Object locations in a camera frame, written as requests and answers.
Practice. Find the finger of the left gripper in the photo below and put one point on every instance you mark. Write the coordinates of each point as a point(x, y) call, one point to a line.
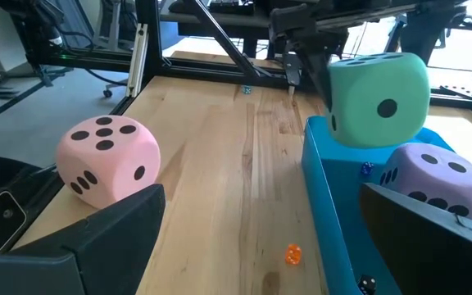
point(432, 33)
point(316, 69)

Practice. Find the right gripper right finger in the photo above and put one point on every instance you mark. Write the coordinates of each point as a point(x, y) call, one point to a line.
point(437, 254)

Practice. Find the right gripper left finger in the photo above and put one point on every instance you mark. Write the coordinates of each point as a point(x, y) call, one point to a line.
point(76, 262)

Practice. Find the large green foam die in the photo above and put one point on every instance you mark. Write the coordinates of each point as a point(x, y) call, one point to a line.
point(379, 102)

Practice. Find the large purple foam die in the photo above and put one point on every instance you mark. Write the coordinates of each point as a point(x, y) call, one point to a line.
point(432, 180)

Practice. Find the small black die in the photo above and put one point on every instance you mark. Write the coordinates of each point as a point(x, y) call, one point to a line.
point(366, 284)

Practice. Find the large pink foam die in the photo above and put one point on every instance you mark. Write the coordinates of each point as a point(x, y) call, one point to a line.
point(109, 164)

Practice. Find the small dark blue die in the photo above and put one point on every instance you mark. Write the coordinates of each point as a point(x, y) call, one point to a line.
point(367, 169)

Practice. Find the small teal translucent die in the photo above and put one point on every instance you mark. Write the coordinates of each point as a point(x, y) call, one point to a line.
point(247, 89)

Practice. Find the blue plastic bin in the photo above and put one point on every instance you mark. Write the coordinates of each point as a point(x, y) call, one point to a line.
point(334, 205)

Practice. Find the small orange translucent die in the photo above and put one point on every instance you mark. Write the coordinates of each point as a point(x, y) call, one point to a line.
point(293, 254)

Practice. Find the silver frame bracket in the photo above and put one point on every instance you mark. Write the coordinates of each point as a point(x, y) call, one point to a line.
point(137, 61)

